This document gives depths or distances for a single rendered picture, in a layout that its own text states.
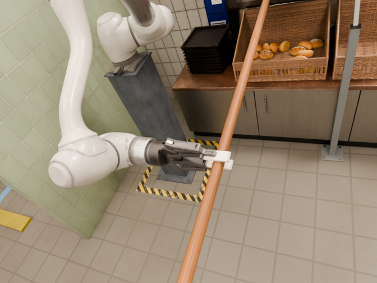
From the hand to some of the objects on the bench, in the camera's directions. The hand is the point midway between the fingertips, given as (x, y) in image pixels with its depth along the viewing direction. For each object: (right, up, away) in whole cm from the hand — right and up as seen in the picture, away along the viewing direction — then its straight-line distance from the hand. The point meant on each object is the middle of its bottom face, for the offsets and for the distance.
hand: (218, 159), depth 70 cm
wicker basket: (+110, +57, +87) cm, 151 cm away
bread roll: (+48, +65, +117) cm, 142 cm away
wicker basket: (+56, +61, +112) cm, 139 cm away
